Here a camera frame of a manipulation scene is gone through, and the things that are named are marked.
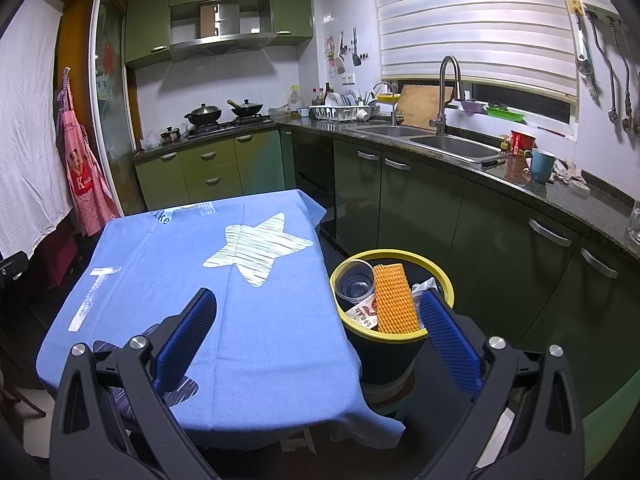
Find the dark stone countertop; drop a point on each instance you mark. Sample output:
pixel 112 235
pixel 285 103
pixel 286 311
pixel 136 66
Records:
pixel 590 205

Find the small white mug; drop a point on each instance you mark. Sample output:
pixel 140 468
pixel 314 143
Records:
pixel 304 113

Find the red cloth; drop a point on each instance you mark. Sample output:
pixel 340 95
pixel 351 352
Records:
pixel 60 260

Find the white tape roll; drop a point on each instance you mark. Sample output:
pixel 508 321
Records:
pixel 580 187

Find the small steel pot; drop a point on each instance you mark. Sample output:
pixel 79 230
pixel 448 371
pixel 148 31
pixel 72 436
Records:
pixel 171 135

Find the black gas stove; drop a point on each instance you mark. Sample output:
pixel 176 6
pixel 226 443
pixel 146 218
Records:
pixel 225 126

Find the snack wrapper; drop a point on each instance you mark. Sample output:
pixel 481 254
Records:
pixel 425 287

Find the steel double sink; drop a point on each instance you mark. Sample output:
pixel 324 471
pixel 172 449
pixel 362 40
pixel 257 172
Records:
pixel 450 147

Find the yellow-rimmed dark trash bin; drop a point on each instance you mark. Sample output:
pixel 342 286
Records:
pixel 390 360

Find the pink wall sticker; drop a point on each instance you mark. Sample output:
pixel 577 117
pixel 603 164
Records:
pixel 330 52

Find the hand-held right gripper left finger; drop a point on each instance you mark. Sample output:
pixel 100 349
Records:
pixel 187 340

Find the white zebra window blind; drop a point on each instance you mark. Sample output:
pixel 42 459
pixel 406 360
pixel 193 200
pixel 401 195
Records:
pixel 475 25

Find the tall steel faucet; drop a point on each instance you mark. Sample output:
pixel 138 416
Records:
pixel 442 105

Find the steel range hood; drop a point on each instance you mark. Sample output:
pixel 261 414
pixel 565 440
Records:
pixel 220 45

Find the white hanging curtain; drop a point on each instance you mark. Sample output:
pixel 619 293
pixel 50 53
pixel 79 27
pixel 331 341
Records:
pixel 30 135

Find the black wok with lid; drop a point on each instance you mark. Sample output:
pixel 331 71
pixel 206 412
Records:
pixel 204 114

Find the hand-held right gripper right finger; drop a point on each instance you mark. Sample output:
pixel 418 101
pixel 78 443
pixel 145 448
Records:
pixel 450 340

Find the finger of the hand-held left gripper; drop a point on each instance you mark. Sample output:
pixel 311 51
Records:
pixel 12 266

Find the red printed cup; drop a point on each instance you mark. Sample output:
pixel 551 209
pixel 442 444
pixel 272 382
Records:
pixel 522 144

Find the blue star-print tablecloth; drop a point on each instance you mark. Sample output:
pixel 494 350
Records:
pixel 150 260

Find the white dish rack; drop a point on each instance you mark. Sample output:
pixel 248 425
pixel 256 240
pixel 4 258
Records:
pixel 335 114

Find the yellow plastic tray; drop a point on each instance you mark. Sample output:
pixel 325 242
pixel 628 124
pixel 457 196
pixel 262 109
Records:
pixel 389 97

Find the green wall cabinets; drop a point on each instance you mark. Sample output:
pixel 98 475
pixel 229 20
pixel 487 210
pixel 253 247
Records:
pixel 147 25

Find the plastic oil bottle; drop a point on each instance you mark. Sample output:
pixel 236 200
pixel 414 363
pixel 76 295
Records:
pixel 295 100

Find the dark green base cabinets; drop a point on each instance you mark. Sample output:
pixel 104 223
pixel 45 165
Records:
pixel 500 240

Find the red checkered apron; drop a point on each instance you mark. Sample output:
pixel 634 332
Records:
pixel 82 175

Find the light green base cabinet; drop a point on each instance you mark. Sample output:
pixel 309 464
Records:
pixel 210 170

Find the dark window pane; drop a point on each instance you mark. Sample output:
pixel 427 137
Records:
pixel 520 102

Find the purple sink basket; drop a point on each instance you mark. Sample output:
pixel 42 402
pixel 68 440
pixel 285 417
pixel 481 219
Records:
pixel 473 107

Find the black hanging spatula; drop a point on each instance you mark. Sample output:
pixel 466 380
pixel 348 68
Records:
pixel 356 59

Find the frosted glass sliding door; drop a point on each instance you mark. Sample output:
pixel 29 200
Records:
pixel 112 110

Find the orange waffle sponge cloth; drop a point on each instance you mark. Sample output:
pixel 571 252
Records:
pixel 395 300

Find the group of sauce bottles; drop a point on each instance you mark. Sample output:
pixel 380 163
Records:
pixel 324 96

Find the small steel faucet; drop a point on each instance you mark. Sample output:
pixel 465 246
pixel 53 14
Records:
pixel 395 110

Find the wooden cutting board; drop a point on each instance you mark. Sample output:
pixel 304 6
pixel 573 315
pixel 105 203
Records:
pixel 420 107

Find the clear plastic cup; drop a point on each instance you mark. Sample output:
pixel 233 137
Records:
pixel 355 282

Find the green plastic tray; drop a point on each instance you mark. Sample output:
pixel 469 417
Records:
pixel 505 113

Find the white hanging utensil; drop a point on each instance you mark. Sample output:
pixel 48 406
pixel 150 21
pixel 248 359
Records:
pixel 340 65

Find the clear glass jar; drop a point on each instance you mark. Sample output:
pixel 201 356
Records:
pixel 634 222

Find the crumpled dish rag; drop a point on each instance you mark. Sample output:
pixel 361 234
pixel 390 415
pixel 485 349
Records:
pixel 567 172

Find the blue mug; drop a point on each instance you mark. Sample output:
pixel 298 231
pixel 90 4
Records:
pixel 542 166

